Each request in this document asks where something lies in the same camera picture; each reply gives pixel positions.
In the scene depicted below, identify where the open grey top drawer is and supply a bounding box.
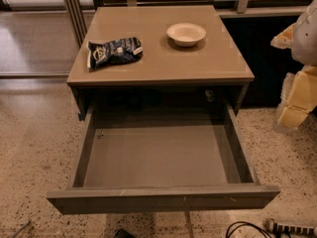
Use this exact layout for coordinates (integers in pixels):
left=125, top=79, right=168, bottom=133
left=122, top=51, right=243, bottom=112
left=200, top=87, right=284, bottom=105
left=47, top=103, right=279, bottom=214

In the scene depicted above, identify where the white bowl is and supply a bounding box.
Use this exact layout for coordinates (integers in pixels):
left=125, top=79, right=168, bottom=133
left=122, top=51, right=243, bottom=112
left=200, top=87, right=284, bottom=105
left=166, top=23, right=206, bottom=48

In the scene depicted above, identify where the small black floor object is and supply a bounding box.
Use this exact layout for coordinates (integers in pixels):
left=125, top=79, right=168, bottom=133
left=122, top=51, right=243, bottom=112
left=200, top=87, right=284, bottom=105
left=114, top=229, right=136, bottom=238

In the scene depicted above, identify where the black cable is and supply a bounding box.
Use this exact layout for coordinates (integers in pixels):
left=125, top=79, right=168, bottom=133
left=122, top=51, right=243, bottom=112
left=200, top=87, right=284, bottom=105
left=225, top=221, right=275, bottom=238

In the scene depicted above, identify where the metal rod on floor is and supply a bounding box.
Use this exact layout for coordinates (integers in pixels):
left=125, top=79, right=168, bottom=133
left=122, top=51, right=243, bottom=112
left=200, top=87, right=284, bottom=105
left=8, top=219, right=32, bottom=238

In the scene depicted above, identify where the grey cabinet with glossy top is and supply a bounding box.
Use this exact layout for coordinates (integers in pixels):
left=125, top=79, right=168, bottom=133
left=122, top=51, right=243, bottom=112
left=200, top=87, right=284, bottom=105
left=67, top=6, right=254, bottom=118

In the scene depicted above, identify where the white power strip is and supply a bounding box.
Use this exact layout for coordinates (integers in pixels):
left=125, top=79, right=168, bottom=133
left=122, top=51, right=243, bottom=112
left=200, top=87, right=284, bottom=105
left=265, top=219, right=317, bottom=238

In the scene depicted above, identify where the blue chip bag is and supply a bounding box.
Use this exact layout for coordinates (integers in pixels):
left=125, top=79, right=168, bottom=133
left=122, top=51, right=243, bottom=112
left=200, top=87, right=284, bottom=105
left=87, top=37, right=143, bottom=69

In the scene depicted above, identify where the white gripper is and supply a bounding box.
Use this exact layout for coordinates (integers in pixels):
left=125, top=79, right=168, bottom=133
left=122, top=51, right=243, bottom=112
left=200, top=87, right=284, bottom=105
left=270, top=0, right=317, bottom=134

